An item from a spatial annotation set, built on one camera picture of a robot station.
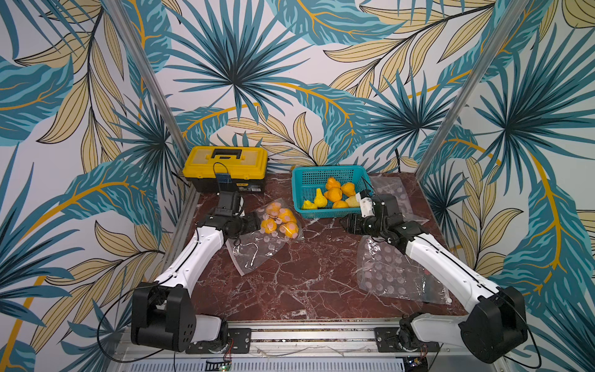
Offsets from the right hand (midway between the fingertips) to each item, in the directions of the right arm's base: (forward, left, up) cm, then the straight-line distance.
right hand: (346, 220), depth 82 cm
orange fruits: (+10, +25, -12) cm, 29 cm away
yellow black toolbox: (+19, +43, +8) cm, 48 cm away
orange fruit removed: (+29, 0, -12) cm, 31 cm away
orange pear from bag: (+21, +1, -11) cm, 24 cm away
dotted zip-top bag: (-11, -16, -19) cm, 27 cm away
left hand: (+1, +33, -4) cm, 34 cm away
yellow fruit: (+16, -2, -11) cm, 19 cm away
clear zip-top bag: (+33, -32, -18) cm, 49 cm away
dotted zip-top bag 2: (-3, +33, -13) cm, 36 cm away
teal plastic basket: (+33, +12, -14) cm, 38 cm away
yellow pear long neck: (+19, +7, -12) cm, 24 cm away
